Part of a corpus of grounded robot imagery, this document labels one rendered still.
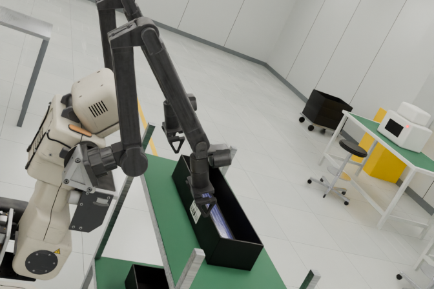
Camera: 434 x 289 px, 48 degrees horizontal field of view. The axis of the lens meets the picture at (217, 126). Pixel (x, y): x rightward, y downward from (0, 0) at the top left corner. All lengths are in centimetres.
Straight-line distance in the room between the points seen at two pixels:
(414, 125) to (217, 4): 649
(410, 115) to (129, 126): 487
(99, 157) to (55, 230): 39
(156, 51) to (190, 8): 985
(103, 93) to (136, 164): 24
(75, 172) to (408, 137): 486
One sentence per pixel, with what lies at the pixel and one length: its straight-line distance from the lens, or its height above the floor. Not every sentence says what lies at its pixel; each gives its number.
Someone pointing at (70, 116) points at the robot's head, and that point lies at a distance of 156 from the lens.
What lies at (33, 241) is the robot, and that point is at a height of 80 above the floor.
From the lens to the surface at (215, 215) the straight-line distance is 188.
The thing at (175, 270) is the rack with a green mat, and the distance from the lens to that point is 159.
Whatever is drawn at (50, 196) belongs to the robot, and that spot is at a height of 96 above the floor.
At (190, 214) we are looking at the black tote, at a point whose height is 97.
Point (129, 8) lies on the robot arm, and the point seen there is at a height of 159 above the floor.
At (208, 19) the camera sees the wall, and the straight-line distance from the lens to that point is 1129.
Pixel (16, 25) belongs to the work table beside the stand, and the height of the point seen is 80.
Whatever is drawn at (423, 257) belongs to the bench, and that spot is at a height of 16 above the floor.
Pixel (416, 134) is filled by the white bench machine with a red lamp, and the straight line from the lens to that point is 599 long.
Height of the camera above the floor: 185
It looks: 18 degrees down
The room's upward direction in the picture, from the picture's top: 25 degrees clockwise
